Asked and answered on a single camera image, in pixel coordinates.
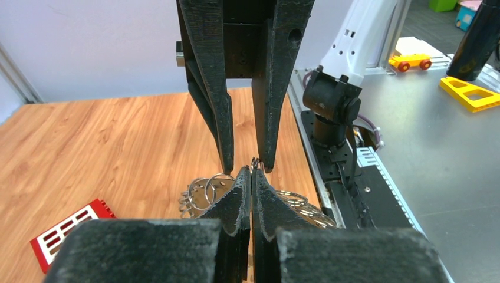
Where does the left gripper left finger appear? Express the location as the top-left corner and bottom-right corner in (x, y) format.
(44, 166), (252, 283)

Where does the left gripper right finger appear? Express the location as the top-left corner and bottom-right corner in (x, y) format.
(252, 169), (448, 282)

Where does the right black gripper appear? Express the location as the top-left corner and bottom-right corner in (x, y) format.
(176, 1), (314, 174)

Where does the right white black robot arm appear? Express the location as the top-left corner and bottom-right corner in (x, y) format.
(176, 1), (397, 174)

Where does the red white window brick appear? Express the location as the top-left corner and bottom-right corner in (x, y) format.
(29, 199), (116, 274)

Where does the yellow toy car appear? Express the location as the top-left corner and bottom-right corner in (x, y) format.
(388, 54), (432, 73)

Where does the grey slotted cable duct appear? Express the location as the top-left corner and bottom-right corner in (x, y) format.
(356, 146), (456, 283)

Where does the black cylindrical post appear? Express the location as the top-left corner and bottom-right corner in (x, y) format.
(446, 0), (499, 81)

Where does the yellow plastic frame piece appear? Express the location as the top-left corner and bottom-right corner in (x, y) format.
(439, 77), (499, 113)

